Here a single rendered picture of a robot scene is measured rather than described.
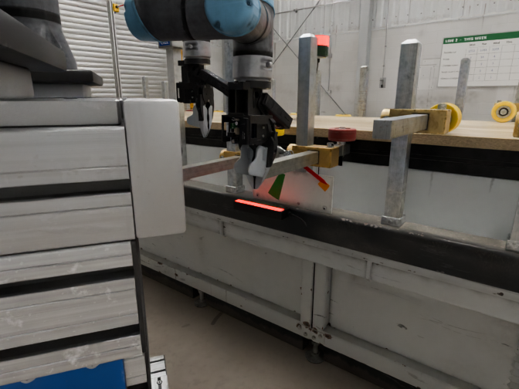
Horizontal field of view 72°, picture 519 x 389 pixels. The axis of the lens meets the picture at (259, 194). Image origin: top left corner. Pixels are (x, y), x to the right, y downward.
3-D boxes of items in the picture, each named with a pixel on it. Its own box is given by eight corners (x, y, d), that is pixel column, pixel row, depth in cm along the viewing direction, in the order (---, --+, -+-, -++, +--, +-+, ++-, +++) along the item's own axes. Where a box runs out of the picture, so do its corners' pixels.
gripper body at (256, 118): (220, 145, 69) (219, 80, 66) (248, 142, 76) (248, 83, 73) (251, 148, 65) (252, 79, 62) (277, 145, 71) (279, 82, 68)
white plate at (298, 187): (330, 214, 92) (333, 177, 90) (252, 197, 107) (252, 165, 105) (331, 214, 93) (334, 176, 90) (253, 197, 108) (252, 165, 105)
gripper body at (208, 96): (189, 104, 106) (187, 61, 103) (215, 104, 103) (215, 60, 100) (176, 104, 99) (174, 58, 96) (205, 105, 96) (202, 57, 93)
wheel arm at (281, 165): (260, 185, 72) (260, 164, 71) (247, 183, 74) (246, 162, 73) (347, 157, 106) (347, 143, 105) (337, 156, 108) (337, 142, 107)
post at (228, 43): (235, 196, 113) (232, 32, 100) (227, 194, 115) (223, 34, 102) (242, 194, 115) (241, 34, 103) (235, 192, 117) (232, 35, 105)
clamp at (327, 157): (330, 168, 90) (330, 148, 89) (285, 163, 98) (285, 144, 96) (339, 165, 94) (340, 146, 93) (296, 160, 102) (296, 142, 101)
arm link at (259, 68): (249, 61, 72) (283, 58, 67) (249, 84, 73) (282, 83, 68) (224, 56, 66) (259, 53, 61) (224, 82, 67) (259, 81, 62)
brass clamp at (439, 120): (443, 135, 72) (446, 109, 71) (378, 131, 80) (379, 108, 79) (449, 133, 77) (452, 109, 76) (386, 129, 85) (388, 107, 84)
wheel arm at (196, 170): (182, 184, 89) (181, 167, 87) (173, 182, 91) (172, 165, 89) (279, 160, 122) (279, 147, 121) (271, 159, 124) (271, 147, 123)
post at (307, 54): (304, 219, 99) (311, 32, 86) (293, 216, 101) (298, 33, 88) (310, 215, 102) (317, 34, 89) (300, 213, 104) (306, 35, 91)
